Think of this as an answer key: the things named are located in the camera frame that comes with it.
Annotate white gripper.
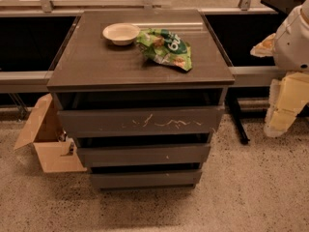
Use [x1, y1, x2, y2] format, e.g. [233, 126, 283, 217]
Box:
[250, 33, 309, 137]

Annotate grey top drawer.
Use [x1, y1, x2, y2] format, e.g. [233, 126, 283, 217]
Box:
[59, 106, 224, 138]

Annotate grey drawer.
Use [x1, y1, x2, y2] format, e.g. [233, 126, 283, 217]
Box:
[59, 106, 224, 138]
[90, 170, 202, 189]
[77, 144, 211, 167]

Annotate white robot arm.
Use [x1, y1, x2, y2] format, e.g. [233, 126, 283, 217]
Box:
[250, 0, 309, 137]

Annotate black table top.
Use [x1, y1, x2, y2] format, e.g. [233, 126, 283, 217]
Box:
[261, 0, 305, 15]

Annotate dark grey drawer cabinet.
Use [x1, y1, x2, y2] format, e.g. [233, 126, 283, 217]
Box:
[47, 9, 234, 177]

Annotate grey bottom drawer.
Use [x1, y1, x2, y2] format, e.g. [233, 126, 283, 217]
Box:
[90, 170, 202, 189]

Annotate grey middle drawer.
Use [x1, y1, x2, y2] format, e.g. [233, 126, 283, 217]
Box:
[77, 144, 211, 167]

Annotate open cardboard box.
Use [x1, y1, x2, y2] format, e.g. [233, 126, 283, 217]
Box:
[14, 94, 87, 173]

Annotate black table leg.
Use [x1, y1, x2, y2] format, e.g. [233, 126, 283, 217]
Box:
[227, 95, 250, 145]

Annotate green chip bag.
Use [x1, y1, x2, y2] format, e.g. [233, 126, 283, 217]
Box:
[135, 28, 192, 72]

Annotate white bowl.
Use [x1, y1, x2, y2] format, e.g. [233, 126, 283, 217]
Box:
[102, 23, 140, 46]

